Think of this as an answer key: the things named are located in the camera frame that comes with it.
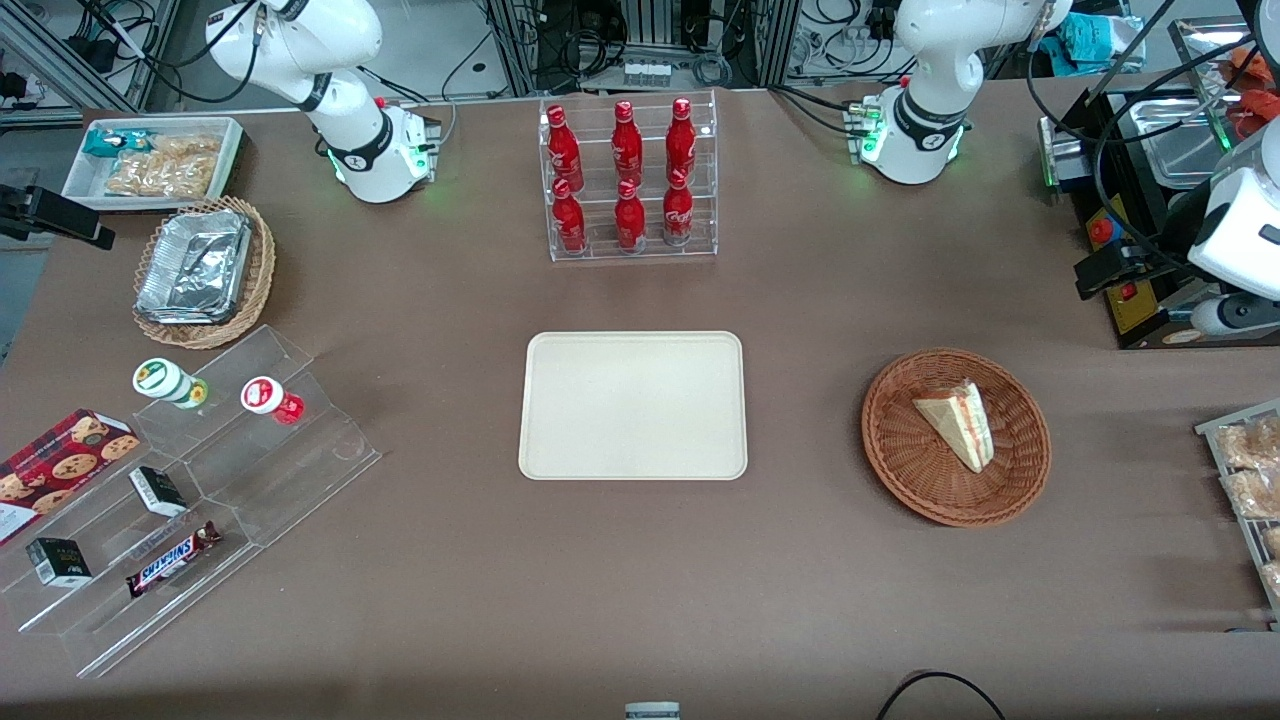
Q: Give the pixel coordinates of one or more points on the Snickers chocolate bar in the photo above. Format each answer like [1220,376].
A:
[170,560]

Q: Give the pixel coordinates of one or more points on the red cola bottle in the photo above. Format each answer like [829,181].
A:
[627,145]
[630,222]
[569,222]
[681,142]
[678,215]
[563,150]

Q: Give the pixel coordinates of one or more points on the clear cracker bag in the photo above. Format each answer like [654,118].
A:
[188,146]
[160,178]

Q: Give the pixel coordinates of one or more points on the white connector block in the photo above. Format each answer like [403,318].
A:
[646,73]

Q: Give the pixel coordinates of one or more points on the teal snack pack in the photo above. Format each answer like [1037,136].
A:
[108,142]

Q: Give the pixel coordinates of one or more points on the wrapped bread pack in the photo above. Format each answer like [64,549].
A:
[1273,542]
[1255,495]
[1273,578]
[1250,442]

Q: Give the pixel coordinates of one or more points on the cream plastic tray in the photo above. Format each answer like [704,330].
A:
[632,405]

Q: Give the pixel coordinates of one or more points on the clear acrylic stepped display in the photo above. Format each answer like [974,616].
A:
[290,480]

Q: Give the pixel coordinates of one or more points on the aluminium foil tray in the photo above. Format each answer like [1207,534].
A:
[195,268]

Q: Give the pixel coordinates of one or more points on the flat steel pan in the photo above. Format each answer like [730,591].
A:
[1180,140]

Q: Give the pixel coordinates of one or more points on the red lid cup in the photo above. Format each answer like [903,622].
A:
[265,396]

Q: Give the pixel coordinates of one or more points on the oval light wicker basket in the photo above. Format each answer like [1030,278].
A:
[262,270]

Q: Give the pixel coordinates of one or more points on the clear acrylic bottle rack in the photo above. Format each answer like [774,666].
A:
[600,255]

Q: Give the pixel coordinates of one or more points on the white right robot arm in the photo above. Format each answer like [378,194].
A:
[300,50]

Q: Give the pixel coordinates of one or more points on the green lid white cup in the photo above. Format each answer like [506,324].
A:
[160,378]

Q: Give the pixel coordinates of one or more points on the red cookie box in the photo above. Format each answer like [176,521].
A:
[60,465]

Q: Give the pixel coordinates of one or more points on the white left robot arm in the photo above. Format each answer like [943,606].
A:
[930,60]

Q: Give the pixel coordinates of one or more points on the black appliance box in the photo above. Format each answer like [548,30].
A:
[1110,150]

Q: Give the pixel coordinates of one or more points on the aluminium frame rail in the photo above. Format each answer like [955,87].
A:
[60,50]

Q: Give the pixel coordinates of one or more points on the triangular sandwich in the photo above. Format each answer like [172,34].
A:
[957,425]

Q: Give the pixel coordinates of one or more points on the yellow emergency stop box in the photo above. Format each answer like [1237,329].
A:
[1101,232]

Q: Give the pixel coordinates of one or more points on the aluminium equipment rack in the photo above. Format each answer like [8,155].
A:
[655,25]

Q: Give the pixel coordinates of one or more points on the orange packet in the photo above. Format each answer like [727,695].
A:
[1255,100]

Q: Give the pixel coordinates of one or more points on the tilted steel tray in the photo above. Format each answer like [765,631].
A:
[1205,60]

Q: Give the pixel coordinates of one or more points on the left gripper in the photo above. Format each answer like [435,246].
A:
[1172,236]

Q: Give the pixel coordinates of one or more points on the round brown wicker basket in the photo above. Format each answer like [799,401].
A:
[900,470]

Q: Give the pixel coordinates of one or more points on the white plastic bin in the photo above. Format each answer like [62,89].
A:
[85,180]

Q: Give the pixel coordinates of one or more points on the small black box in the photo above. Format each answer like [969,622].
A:
[58,562]
[158,490]

